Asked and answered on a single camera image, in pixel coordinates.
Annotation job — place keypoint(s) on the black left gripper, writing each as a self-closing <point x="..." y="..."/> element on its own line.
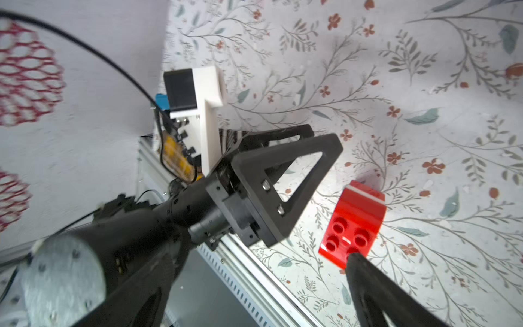
<point x="258" y="192"/>

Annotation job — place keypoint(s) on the yellow brown plaid sock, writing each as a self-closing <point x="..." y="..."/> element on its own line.
<point x="173" y="158"/>

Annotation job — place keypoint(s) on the red curved lego brick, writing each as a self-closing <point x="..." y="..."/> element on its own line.
<point x="354" y="225"/>

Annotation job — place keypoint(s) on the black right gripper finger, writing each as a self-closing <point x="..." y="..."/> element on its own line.
<point x="378" y="301"/>

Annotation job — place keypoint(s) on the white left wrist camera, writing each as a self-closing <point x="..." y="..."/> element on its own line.
<point x="193" y="96"/>

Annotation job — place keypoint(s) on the black white striped sock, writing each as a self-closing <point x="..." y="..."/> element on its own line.
<point x="228" y="138"/>

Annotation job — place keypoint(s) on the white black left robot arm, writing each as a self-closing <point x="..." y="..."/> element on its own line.
<point x="119" y="269"/>

